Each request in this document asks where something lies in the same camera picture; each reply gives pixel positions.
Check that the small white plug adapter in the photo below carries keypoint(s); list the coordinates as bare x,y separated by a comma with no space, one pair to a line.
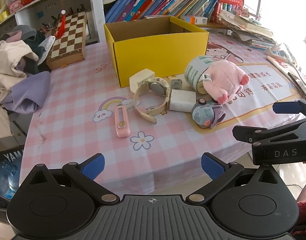
176,84

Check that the row of books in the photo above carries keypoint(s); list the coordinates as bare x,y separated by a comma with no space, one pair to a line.
133,10

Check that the red tassel ornament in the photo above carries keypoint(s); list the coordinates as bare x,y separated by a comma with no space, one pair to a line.
61,25

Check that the blue water bottle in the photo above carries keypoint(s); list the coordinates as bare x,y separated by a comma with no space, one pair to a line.
9,177

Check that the grey toy truck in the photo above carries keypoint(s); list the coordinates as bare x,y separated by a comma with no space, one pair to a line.
207,114

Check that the pink checkered tablecloth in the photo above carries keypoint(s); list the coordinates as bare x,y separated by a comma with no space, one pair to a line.
77,121

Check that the orange white toothpaste box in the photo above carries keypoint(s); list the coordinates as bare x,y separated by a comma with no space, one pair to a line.
196,20

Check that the stack of papers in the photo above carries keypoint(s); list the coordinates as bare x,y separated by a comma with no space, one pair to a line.
258,37

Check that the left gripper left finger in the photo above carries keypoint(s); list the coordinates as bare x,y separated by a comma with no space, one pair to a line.
83,175

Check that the pile of clothes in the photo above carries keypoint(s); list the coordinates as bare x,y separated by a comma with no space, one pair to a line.
24,80

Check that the clear packing tape roll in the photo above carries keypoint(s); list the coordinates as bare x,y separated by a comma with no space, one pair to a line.
195,73

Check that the large white charger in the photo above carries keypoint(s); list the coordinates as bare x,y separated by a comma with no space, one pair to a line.
182,100

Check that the yellow cardboard box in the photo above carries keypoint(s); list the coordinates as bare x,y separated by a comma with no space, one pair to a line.
164,45

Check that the pink utility knife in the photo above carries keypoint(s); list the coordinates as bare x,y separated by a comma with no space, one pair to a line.
121,121

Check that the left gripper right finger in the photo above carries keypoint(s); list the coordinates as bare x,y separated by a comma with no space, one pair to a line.
223,175

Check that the pink plush pig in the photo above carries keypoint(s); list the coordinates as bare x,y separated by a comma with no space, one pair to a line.
223,79

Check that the white rectangular eraser block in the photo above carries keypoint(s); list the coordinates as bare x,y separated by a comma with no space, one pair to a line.
140,77

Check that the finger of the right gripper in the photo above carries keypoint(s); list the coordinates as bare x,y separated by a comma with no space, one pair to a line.
250,134
290,107

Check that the wooden chessboard box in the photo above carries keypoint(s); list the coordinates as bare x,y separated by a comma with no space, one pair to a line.
70,48

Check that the cream wrist watch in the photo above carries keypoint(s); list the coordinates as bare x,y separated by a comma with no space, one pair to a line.
156,93

